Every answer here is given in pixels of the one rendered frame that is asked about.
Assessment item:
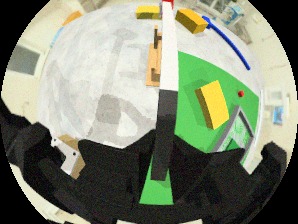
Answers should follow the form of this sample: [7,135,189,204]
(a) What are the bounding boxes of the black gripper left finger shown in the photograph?
[77,129,156,204]

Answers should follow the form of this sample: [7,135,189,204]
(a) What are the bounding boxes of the blue golf putter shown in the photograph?
[202,15,250,71]

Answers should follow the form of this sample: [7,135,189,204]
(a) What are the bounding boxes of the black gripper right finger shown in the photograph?
[169,135,246,205]

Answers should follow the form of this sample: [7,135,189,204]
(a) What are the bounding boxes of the green putting mat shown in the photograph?
[140,51,259,205]

